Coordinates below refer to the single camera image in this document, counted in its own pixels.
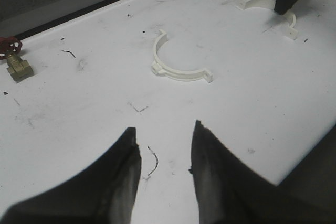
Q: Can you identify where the white pipe clamp half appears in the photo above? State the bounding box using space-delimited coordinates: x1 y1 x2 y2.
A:
151 29 214 83
235 0 299 40

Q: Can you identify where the brass valve red handwheel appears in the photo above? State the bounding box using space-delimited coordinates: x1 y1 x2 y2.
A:
1 36 34 82

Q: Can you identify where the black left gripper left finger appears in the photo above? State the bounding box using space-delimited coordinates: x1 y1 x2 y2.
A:
1 127 142 223

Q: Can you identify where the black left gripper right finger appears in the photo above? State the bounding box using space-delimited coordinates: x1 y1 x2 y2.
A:
190 121 335 223

